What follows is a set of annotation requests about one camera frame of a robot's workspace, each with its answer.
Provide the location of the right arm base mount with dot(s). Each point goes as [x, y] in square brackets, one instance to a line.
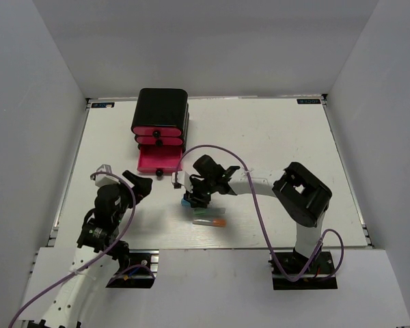
[314, 278]

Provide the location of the light blue clear tube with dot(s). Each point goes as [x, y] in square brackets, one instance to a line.
[191, 203]

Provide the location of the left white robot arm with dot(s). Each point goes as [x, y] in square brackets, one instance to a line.
[101, 255]

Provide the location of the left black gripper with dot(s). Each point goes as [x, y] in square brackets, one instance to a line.
[142, 187]

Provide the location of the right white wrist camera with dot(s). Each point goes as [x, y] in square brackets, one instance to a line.
[182, 180]

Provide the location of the blue corner label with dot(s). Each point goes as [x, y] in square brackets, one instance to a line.
[308, 101]
[102, 105]

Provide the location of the black drawer cabinet shell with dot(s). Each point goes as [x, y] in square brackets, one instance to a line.
[162, 107]

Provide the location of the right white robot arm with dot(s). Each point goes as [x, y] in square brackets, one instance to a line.
[304, 197]

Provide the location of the pink top drawer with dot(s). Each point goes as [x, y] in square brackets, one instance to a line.
[164, 131]

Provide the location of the green clear tube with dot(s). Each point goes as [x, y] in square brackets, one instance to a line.
[209, 211]

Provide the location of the clear tube orange cap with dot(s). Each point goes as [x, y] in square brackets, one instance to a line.
[217, 223]

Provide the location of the pink drawer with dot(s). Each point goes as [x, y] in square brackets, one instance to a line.
[158, 160]
[161, 141]
[164, 131]

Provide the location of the pink bottom drawer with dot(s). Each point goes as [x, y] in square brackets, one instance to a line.
[158, 160]

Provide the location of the left blue corner label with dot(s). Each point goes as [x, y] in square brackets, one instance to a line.
[102, 105]

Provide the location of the right blue corner label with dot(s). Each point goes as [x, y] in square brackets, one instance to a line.
[308, 101]

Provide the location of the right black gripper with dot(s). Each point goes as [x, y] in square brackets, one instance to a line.
[194, 197]

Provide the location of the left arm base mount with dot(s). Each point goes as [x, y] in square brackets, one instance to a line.
[141, 273]

